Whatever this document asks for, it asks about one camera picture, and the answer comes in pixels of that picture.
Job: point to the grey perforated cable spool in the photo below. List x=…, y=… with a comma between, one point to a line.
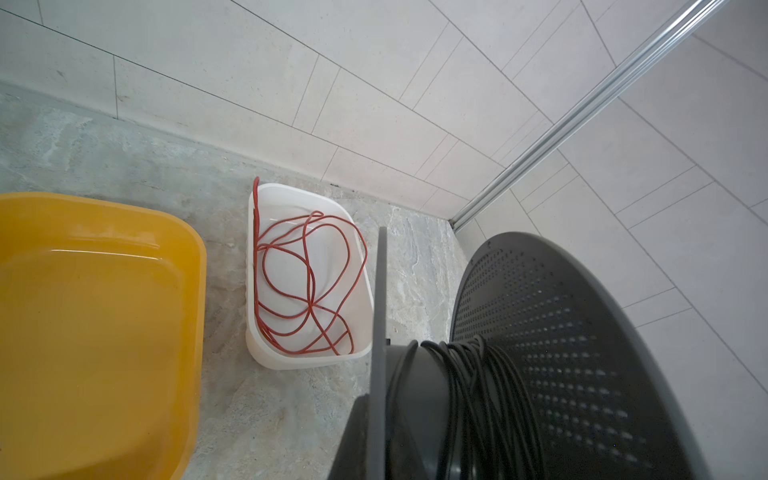
x=543, y=376

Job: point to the white plastic tray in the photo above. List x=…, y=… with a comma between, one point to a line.
x=309, y=300

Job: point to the yellow plastic tray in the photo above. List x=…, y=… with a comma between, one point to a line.
x=102, y=313

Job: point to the aluminium corner post right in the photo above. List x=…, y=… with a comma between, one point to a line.
x=667, y=37

